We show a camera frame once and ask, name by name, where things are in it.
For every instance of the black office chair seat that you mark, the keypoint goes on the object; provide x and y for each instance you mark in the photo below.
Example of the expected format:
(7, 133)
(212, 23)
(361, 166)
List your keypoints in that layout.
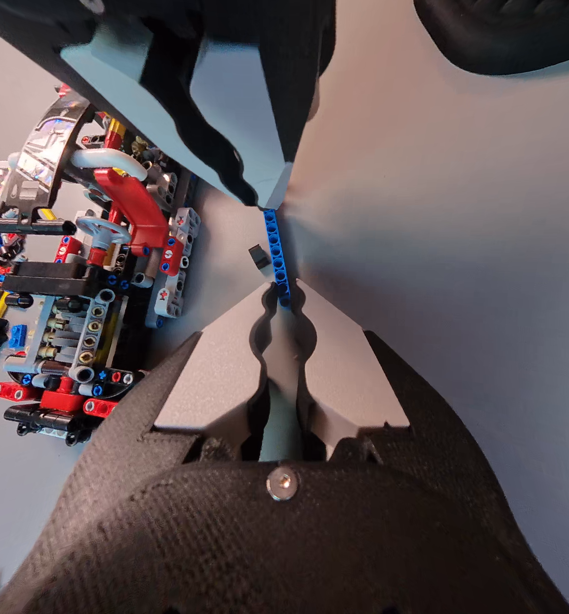
(505, 38)

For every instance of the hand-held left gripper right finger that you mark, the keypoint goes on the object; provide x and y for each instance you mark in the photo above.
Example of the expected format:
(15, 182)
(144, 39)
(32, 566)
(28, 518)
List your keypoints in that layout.
(351, 383)

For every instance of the partly built lego car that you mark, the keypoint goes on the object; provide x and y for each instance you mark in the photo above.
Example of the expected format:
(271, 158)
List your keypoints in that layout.
(126, 201)

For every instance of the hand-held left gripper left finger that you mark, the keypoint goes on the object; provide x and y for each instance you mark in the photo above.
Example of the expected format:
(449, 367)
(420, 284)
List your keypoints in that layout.
(207, 383)

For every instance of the long blue lego beam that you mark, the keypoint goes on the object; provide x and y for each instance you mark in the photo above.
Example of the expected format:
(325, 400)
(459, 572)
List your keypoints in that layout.
(277, 259)

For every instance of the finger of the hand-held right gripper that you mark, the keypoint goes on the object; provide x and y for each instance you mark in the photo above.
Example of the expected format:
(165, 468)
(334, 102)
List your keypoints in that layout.
(121, 91)
(236, 100)

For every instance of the small black curved lego piece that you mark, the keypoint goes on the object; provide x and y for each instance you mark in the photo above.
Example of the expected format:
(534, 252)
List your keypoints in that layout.
(259, 256)

